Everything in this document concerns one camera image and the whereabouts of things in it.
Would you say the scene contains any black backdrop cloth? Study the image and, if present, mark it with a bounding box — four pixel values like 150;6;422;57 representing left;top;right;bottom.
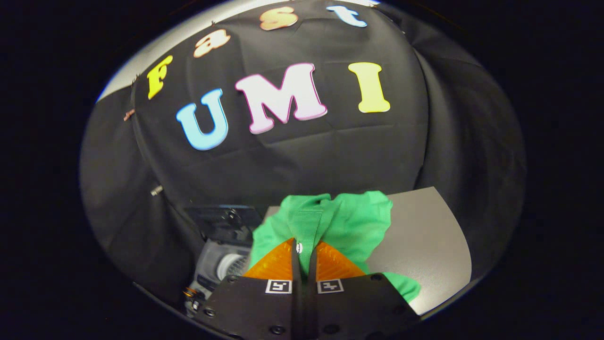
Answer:
79;0;527;307

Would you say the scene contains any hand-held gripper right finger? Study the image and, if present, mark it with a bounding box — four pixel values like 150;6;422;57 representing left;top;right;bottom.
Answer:
304;241;420;340

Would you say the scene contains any green polo shirt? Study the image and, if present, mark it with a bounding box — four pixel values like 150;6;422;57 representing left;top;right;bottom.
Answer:
248;190;422;304

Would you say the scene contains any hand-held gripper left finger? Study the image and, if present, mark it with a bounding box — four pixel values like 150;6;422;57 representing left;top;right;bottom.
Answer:
193;238;305;340

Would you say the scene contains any large grey appliance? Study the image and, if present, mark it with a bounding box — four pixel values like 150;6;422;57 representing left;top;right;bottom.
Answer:
264;187;472;316

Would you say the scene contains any small washing machine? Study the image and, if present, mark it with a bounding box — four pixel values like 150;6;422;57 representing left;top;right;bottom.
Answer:
182;238;255;315

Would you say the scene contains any dark washing machine lid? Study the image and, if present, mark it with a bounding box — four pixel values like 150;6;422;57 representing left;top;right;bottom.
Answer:
184;204;264;246

